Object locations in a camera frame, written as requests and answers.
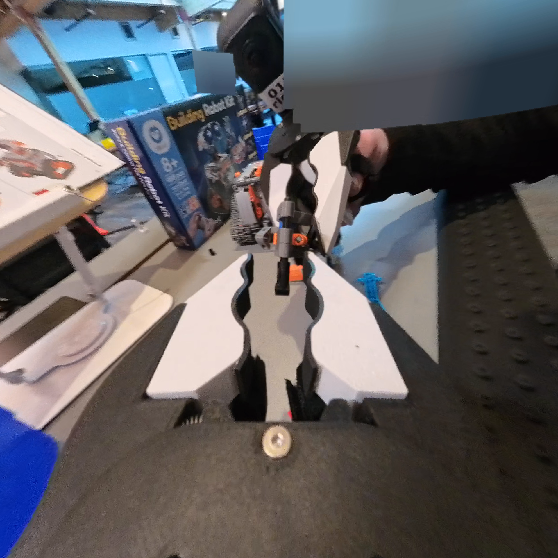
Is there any grey orange brick assembly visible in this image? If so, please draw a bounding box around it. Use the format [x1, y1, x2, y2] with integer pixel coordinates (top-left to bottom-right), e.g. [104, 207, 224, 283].
[255, 198, 317, 297]

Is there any white stand base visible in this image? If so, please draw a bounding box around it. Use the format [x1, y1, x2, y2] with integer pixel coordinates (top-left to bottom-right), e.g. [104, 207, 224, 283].
[0, 227, 175, 431]

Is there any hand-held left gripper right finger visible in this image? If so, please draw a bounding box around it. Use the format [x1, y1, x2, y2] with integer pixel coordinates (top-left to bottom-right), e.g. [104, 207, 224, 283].
[305, 253, 408, 404]

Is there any black dimpled mat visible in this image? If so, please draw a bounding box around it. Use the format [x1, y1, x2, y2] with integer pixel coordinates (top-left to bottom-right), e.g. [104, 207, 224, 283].
[437, 183, 558, 558]

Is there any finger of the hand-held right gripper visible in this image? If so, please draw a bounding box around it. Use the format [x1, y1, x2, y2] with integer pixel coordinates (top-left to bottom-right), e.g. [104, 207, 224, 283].
[260, 162, 298, 227]
[307, 131, 354, 254]

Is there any light blue brick separator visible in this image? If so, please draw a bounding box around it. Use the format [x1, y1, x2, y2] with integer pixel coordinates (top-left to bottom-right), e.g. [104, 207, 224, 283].
[357, 272, 389, 313]

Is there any printed instruction sheet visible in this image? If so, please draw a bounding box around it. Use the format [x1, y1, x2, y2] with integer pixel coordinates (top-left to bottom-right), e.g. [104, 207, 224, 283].
[0, 83, 127, 236]

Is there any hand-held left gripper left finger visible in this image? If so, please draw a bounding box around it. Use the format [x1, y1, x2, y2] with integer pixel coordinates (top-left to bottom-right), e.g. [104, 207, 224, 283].
[146, 254, 254, 400]

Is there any person's right forearm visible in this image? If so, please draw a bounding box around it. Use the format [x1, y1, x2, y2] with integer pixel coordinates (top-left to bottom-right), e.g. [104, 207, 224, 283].
[364, 102, 558, 205]

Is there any blue storage bin with tag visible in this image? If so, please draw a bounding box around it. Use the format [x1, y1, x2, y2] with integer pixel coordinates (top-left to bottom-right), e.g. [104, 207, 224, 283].
[0, 405, 60, 558]

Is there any grey tracked toy robot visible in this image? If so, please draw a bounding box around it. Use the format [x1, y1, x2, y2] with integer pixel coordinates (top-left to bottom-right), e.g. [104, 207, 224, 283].
[229, 160, 274, 246]

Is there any blue robot kit box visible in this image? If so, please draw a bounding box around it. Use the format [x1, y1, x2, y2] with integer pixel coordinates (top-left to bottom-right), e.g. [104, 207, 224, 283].
[105, 94, 263, 252]

